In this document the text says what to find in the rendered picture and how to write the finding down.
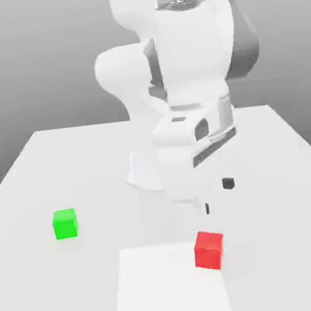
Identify small red cube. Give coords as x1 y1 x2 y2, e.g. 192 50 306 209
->
191 228 229 273

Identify small green cube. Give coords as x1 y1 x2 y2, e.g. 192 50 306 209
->
50 207 80 242

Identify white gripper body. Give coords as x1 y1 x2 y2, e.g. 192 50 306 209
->
155 126 245 207

